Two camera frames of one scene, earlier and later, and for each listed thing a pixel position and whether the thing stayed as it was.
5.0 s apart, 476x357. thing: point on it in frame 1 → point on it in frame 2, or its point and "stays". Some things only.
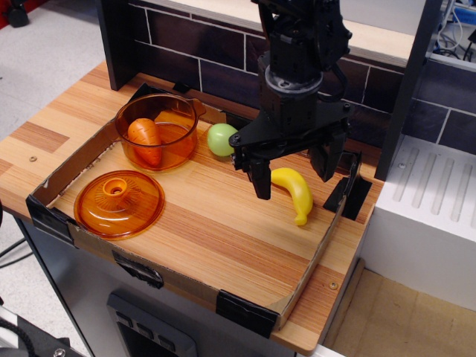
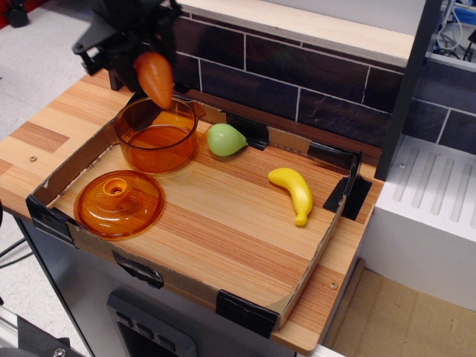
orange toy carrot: [146, 137] → [154, 71]
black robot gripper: [290, 115] → [123, 30]
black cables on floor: [10, 248] stays
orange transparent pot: [175, 118] stays
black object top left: [18, 17] stays
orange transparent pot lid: [119, 205] stays
